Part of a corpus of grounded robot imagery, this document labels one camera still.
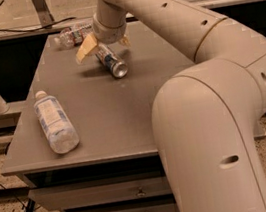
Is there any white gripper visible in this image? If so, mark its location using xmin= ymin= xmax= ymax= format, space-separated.
xmin=68 ymin=8 xmax=134 ymax=66

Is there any redbull can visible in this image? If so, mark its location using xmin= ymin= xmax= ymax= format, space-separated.
xmin=96 ymin=43 xmax=128 ymax=79

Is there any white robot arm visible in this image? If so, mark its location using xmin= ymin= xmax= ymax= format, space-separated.
xmin=76 ymin=0 xmax=266 ymax=212

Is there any clear plastic water bottle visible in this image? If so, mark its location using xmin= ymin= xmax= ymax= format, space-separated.
xmin=54 ymin=22 xmax=92 ymax=49

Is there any grey drawer cabinet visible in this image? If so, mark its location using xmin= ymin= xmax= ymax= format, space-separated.
xmin=0 ymin=2 xmax=266 ymax=212

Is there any white labelled plastic bottle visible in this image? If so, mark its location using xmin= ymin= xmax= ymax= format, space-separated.
xmin=34 ymin=91 xmax=80 ymax=154

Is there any top cabinet drawer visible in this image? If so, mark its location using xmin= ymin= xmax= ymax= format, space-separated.
xmin=28 ymin=172 xmax=172 ymax=211

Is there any black cable on rail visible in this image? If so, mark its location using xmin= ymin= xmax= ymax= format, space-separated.
xmin=0 ymin=14 xmax=79 ymax=38

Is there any metal frame post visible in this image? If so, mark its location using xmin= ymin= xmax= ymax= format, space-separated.
xmin=31 ymin=0 xmax=54 ymax=29

